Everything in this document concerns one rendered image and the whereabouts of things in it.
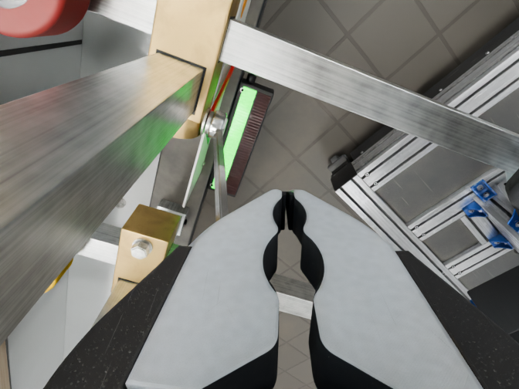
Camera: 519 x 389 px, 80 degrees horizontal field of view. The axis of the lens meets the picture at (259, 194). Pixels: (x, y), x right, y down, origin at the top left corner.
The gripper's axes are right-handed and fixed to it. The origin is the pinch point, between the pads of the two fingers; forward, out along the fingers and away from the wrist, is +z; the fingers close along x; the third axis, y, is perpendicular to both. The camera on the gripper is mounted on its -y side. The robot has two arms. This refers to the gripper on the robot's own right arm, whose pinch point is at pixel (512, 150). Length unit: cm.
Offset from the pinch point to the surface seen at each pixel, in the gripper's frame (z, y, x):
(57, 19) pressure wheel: -7.7, -38.2, -1.8
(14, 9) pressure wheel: -8.1, -40.5, -2.0
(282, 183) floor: 83, -1, -51
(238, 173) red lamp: 12.4, -23.4, -18.0
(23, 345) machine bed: 6, -51, -64
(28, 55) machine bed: 9, -51, -11
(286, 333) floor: 83, 36, -138
